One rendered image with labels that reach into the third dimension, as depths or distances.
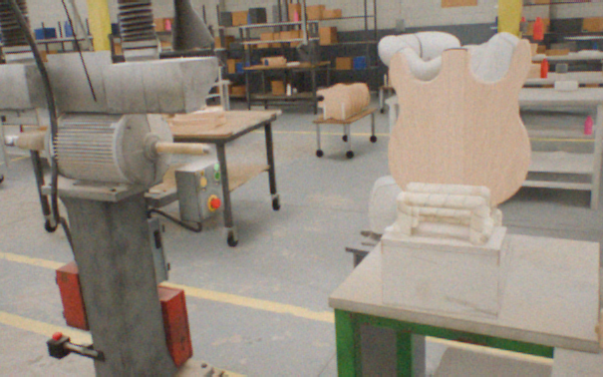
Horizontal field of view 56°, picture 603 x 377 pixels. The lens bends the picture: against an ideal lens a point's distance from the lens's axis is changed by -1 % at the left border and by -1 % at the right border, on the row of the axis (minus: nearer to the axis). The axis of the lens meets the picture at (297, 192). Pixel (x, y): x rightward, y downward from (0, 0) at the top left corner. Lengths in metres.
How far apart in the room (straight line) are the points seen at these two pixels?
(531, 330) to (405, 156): 0.52
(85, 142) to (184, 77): 0.51
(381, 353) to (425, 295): 1.18
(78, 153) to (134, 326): 0.66
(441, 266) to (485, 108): 0.40
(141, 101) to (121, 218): 0.52
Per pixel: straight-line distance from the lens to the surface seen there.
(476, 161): 1.47
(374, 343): 2.54
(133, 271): 2.14
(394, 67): 1.47
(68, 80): 2.02
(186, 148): 1.81
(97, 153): 1.93
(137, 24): 1.73
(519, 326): 1.37
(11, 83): 2.13
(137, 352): 2.24
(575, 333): 1.38
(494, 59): 1.75
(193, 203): 2.13
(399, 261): 1.37
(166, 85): 1.62
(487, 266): 1.33
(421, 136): 1.48
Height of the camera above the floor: 1.60
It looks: 16 degrees down
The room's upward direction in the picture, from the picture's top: 4 degrees counter-clockwise
